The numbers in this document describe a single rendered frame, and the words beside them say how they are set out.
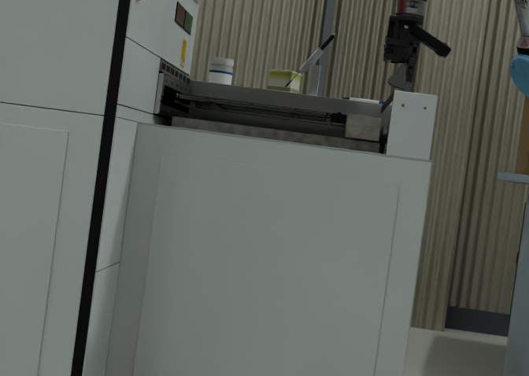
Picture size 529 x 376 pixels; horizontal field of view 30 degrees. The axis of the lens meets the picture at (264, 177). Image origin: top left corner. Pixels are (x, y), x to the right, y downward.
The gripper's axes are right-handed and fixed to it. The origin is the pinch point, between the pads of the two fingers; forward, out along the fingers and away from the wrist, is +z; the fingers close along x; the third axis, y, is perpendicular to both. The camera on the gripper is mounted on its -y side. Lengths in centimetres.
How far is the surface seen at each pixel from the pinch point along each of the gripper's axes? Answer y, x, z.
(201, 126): 49, 19, 15
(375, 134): 7.4, 22.5, 11.3
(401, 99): 3.7, 40.0, 3.9
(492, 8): -56, -282, -75
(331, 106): 19.1, -15.0, 4.0
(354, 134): 12.3, 22.5, 12.1
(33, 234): 72, 66, 41
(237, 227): 35, 46, 36
